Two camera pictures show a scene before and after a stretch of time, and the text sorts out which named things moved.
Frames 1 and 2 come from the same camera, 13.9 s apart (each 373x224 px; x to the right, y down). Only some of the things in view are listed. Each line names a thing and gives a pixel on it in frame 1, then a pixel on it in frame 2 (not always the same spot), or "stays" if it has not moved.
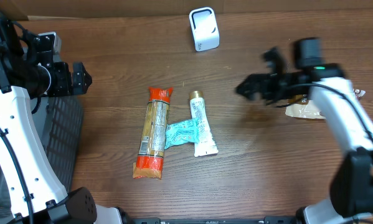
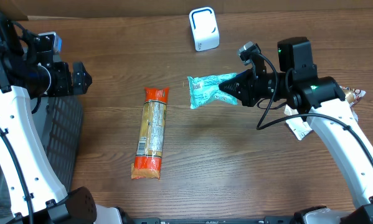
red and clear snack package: (150, 160) stays
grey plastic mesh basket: (60, 119) stays
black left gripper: (66, 86) stays
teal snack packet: (182, 132) → (205, 88)
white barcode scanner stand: (205, 28) stays
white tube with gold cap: (206, 145) → (301, 129)
